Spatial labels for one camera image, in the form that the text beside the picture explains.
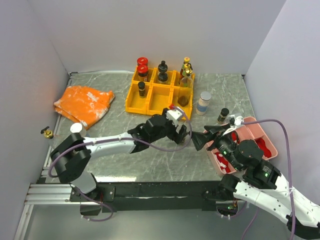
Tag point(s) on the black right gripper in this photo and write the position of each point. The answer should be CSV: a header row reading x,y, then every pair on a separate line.
x,y
199,138

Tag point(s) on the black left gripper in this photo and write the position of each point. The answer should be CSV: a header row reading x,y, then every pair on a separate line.
x,y
175,136

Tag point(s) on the glass oil bottle gold spout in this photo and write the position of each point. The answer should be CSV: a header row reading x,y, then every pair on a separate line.
x,y
184,93

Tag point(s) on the small black cap shaker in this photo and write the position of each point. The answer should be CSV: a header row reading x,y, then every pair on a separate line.
x,y
141,89
223,115
184,140

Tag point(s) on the chili sauce bottle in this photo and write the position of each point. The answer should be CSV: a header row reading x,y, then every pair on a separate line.
x,y
182,73
186,63

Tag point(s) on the white powder bottle black cap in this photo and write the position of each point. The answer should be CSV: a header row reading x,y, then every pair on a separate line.
x,y
162,67

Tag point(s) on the red lid sauce jar front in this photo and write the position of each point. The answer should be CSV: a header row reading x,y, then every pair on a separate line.
x,y
143,73

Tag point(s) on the red lid sauce jar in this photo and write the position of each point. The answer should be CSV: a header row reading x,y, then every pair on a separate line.
x,y
142,61
143,73

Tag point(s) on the red lid sauce jar back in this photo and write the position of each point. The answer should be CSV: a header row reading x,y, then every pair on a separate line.
x,y
142,61

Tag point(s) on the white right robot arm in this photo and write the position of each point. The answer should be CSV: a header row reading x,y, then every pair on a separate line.
x,y
262,184

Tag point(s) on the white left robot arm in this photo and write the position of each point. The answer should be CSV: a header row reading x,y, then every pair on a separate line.
x,y
70,158

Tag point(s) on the red santa toy front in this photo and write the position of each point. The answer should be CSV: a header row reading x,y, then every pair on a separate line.
x,y
224,165

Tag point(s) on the red santa toy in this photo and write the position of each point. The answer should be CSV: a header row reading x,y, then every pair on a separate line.
x,y
224,165
262,145

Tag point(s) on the white peppercorn jar silver lid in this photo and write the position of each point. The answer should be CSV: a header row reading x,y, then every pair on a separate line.
x,y
203,102

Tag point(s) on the pink divided organizer tray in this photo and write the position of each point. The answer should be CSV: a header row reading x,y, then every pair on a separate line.
x,y
247,132

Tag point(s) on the red santa toy back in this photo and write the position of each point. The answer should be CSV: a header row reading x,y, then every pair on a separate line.
x,y
262,145

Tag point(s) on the yellow bin back left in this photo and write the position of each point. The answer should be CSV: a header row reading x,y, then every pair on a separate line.
x,y
152,71

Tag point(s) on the orange white cloth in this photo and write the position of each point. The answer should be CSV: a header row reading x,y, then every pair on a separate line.
x,y
84,105

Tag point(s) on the silver cap spice bottle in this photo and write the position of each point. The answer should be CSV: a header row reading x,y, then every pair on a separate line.
x,y
78,128

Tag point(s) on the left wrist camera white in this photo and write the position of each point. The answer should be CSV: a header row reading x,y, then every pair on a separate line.
x,y
174,114

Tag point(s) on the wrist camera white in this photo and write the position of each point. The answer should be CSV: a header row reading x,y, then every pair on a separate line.
x,y
234,122
174,114

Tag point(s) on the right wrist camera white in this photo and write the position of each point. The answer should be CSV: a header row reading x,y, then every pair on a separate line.
x,y
234,122

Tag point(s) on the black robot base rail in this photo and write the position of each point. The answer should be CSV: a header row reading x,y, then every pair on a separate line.
x,y
148,196

